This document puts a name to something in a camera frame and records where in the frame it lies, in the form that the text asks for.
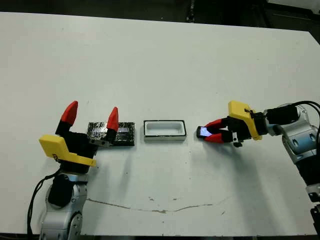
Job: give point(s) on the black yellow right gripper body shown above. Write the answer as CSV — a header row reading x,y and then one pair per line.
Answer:
x,y
243,125

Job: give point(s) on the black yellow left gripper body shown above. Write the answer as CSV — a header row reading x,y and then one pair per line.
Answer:
x,y
75,147

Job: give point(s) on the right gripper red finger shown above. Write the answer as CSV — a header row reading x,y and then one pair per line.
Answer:
x,y
216,124
216,138

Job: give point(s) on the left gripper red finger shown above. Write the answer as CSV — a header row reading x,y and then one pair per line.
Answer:
x,y
113,120
70,113

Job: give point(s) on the small black camera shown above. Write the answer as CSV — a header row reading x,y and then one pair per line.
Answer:
x,y
201,131

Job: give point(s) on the black speckled box lid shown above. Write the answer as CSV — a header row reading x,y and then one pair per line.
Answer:
x,y
125,136

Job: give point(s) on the white furniture panel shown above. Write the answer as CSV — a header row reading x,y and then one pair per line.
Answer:
x,y
295,3

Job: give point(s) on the white camera box base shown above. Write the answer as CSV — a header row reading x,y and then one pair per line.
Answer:
x,y
165,139

